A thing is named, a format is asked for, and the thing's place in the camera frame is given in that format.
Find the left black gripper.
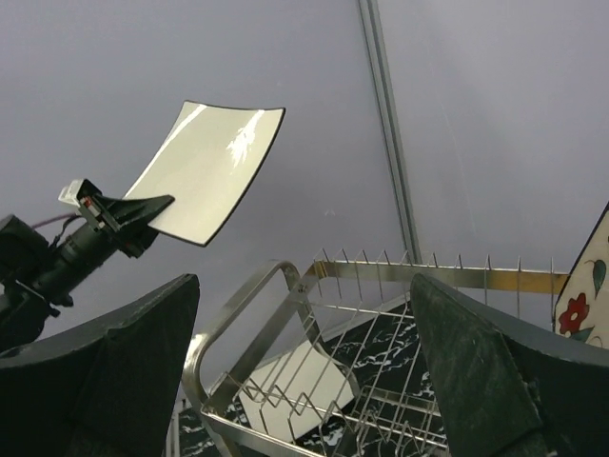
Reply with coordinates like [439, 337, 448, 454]
[47, 195, 175, 281]

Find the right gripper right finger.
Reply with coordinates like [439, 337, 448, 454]
[410, 273, 608, 456]

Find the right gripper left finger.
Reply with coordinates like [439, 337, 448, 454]
[1, 274, 199, 456]

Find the white square plate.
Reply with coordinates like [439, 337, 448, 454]
[124, 100, 285, 247]

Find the dark brown square plate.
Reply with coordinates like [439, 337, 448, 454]
[552, 206, 608, 349]

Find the cream black-rimmed square plate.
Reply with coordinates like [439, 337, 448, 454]
[226, 340, 361, 443]

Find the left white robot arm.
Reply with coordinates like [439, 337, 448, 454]
[1, 194, 174, 351]

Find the stainless steel dish rack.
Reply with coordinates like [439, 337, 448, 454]
[182, 254, 568, 456]

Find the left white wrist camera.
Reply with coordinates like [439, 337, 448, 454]
[58, 178, 103, 208]

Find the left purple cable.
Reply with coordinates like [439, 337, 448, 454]
[32, 214, 72, 232]

